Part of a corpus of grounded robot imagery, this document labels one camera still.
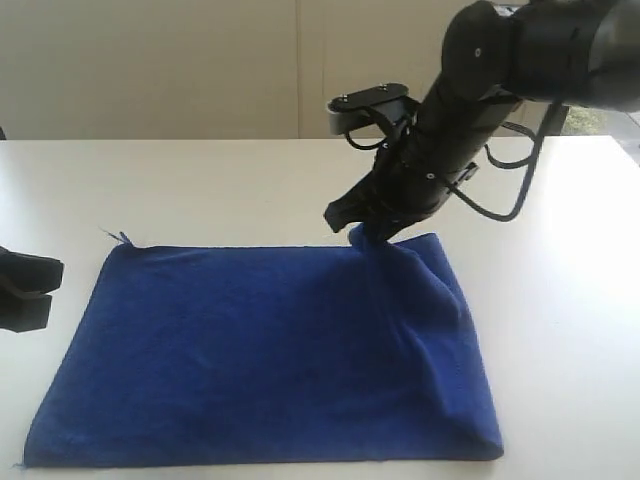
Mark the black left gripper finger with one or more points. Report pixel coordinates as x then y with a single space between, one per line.
24 314
25 274

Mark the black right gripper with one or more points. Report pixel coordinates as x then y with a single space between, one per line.
408 183

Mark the blue microfiber towel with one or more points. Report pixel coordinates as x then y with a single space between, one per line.
207 356

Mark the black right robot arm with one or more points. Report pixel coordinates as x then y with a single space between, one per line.
494 57

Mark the dark window frame post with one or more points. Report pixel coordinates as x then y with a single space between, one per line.
554 119

